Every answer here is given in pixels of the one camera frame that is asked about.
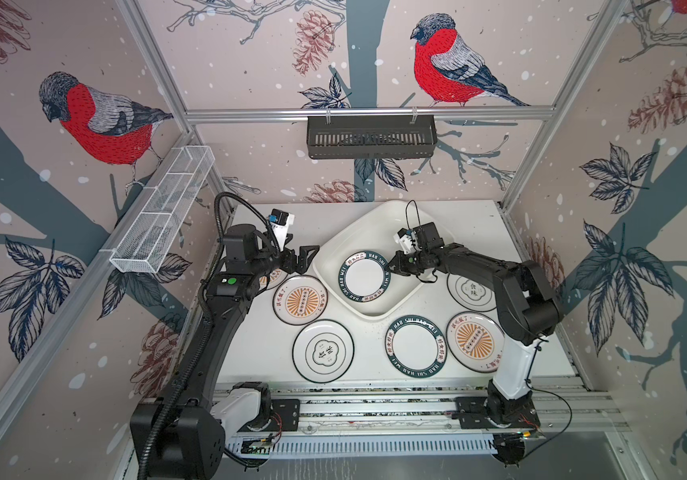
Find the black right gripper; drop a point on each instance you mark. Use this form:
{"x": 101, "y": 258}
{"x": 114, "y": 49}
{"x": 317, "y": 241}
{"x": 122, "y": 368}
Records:
{"x": 401, "y": 265}

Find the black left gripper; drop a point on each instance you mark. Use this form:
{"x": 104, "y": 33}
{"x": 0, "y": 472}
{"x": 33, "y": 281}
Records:
{"x": 302, "y": 262}

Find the green rim plate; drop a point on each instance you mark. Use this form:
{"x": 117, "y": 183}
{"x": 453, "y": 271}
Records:
{"x": 364, "y": 276}
{"x": 416, "y": 347}

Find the black rim flower plate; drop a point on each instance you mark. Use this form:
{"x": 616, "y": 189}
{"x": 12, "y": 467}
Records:
{"x": 323, "y": 351}
{"x": 470, "y": 294}

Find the orange sunburst plate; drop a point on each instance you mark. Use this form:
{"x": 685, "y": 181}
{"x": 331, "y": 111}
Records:
{"x": 300, "y": 300}
{"x": 476, "y": 341}

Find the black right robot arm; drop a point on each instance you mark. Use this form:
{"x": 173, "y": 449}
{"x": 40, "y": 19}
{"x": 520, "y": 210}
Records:
{"x": 527, "y": 309}

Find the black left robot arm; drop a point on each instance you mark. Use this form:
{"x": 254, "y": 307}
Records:
{"x": 183, "y": 433}

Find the orange plate far left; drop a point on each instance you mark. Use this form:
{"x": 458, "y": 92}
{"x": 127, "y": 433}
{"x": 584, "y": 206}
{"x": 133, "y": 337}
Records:
{"x": 273, "y": 280}

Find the green rim plate front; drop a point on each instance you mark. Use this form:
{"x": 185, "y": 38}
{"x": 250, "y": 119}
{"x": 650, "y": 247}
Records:
{"x": 416, "y": 347}

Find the black rim flower plate front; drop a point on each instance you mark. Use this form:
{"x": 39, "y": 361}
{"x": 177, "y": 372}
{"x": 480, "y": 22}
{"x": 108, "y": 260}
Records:
{"x": 323, "y": 351}

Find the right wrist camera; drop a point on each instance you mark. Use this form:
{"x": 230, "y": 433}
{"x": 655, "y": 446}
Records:
{"x": 421, "y": 238}

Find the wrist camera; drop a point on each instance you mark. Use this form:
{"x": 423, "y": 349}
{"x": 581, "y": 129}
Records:
{"x": 281, "y": 222}
{"x": 421, "y": 238}

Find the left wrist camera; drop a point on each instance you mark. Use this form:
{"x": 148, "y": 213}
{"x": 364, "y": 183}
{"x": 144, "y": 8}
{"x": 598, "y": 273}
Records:
{"x": 281, "y": 222}

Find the black wire wall basket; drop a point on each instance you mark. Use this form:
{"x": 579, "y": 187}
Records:
{"x": 371, "y": 137}

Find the aluminium rail base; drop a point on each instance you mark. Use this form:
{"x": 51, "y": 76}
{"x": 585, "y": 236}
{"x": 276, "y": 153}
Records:
{"x": 559, "y": 401}

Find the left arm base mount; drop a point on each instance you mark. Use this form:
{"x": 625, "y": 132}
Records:
{"x": 284, "y": 417}

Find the white mesh wall shelf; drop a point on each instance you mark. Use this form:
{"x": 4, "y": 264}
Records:
{"x": 153, "y": 232}

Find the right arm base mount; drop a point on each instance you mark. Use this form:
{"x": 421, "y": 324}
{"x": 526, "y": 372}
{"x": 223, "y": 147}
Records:
{"x": 479, "y": 413}

